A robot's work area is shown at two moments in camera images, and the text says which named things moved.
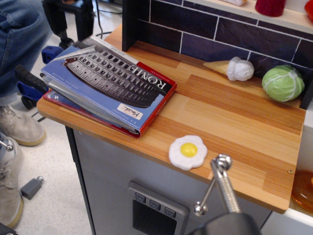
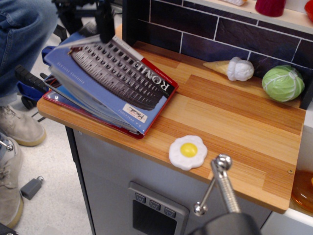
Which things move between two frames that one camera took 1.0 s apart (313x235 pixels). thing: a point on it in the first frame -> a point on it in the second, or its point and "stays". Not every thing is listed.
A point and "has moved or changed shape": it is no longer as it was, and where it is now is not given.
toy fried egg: x=188 y=152 stays
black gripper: x=55 y=11 -> x=104 y=21
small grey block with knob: x=30 y=189 stays
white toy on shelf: x=237 y=2 stays
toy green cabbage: x=283 y=83 stays
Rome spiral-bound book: x=99 y=81 has moved or changed shape
